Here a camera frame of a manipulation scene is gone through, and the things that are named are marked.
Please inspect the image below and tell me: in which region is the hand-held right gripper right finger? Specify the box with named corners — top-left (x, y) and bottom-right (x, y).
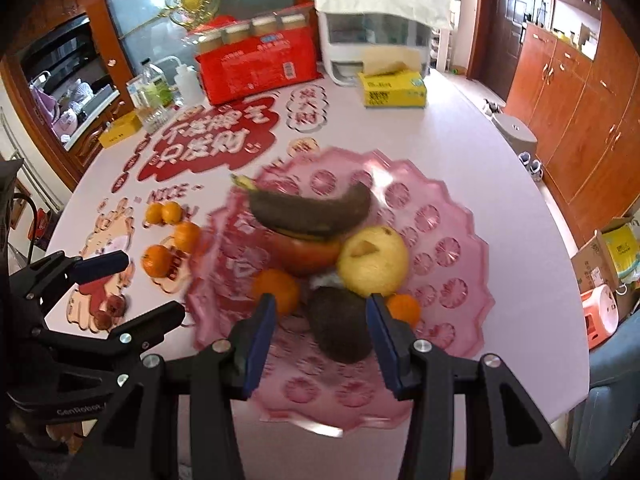
top-left (365, 294), bottom-right (566, 480)

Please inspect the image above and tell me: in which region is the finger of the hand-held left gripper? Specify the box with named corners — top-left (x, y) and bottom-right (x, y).
top-left (35, 301), bottom-right (187, 367)
top-left (10, 251), bottom-right (130, 311)

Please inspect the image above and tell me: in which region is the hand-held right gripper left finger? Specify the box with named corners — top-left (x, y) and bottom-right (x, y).
top-left (75, 294), bottom-right (278, 480)

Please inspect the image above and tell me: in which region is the dark green avocado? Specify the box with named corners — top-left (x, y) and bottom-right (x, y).
top-left (306, 285), bottom-right (375, 365)

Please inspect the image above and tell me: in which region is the yellow pear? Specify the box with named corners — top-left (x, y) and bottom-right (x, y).
top-left (336, 226), bottom-right (411, 298)

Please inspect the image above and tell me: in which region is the red yellow apple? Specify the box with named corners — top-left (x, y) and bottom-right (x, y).
top-left (267, 227), bottom-right (343, 277)

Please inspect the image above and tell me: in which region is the pink plastic fruit plate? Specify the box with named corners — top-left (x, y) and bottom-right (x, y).
top-left (185, 147), bottom-right (497, 431)

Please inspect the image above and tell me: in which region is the dark overripe banana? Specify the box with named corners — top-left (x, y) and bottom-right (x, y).
top-left (230, 174), bottom-right (373, 238)

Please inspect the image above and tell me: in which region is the wooden kitchen cabinet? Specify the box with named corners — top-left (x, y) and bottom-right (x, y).
top-left (65, 95), bottom-right (131, 171)

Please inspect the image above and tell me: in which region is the yellow tin box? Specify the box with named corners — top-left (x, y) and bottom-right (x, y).
top-left (98, 112), bottom-right (143, 148)

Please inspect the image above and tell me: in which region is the clear glass cup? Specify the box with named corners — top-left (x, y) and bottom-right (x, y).
top-left (140, 102), bottom-right (168, 133)

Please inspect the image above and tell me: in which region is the pink plastic bag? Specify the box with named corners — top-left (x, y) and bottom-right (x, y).
top-left (30, 77), bottom-right (96, 136)

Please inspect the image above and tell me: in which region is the clear bottle with green label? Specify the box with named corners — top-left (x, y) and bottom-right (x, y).
top-left (137, 58), bottom-right (173, 108)

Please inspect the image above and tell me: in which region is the white squeeze bottle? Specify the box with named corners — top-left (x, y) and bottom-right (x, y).
top-left (150, 55), bottom-right (203, 108)

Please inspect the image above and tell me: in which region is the white orange plastic stool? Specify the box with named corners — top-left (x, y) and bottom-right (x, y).
top-left (580, 284), bottom-right (621, 351)

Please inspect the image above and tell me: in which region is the black range hood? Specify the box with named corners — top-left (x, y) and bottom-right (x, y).
top-left (20, 12), bottom-right (93, 81)

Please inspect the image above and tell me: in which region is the cardboard box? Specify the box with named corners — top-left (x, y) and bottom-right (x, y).
top-left (571, 216), bottom-right (640, 311)

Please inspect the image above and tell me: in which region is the blue grey chair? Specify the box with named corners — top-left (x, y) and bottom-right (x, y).
top-left (570, 317), bottom-right (640, 480)

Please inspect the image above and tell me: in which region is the red plastic package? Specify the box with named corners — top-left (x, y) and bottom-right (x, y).
top-left (194, 27), bottom-right (323, 107)

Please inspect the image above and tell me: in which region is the white round stool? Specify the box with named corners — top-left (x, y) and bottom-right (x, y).
top-left (490, 112), bottom-right (537, 161)

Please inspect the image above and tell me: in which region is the frosted glass door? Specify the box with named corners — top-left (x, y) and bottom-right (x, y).
top-left (97, 0), bottom-right (311, 86)

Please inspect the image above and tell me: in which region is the yellow green bag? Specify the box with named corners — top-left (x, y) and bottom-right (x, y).
top-left (602, 225), bottom-right (640, 281)

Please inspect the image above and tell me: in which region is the yellow tissue box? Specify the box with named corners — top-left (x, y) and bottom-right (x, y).
top-left (357, 60), bottom-right (428, 109)

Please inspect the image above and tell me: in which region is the white countertop appliance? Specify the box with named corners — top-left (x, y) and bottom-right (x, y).
top-left (317, 7), bottom-right (433, 86)

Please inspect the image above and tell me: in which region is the tall wooden cabinet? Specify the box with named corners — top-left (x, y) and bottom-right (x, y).
top-left (505, 25), bottom-right (640, 246)

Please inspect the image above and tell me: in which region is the wooden display shelf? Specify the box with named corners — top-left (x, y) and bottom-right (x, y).
top-left (530, 0), bottom-right (606, 61)

